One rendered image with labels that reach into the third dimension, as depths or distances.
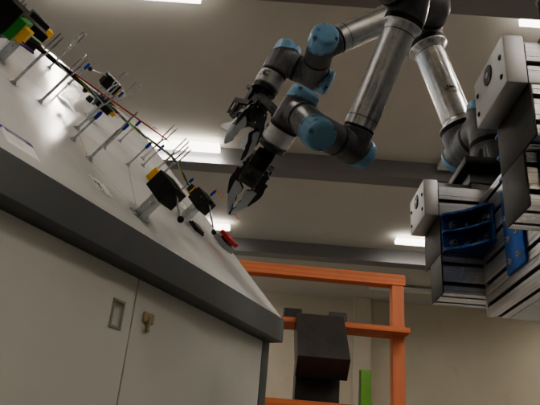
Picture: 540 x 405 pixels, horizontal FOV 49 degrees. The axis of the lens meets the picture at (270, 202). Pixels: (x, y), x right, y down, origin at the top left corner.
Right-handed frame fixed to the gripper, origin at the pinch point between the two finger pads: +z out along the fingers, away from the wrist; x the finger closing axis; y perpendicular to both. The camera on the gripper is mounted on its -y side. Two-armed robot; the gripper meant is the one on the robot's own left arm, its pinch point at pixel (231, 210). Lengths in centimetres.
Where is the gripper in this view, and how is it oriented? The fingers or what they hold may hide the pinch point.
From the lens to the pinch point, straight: 149.8
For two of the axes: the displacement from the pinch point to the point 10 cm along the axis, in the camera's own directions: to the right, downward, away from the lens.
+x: -8.4, -5.4, -0.1
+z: -5.2, 8.0, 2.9
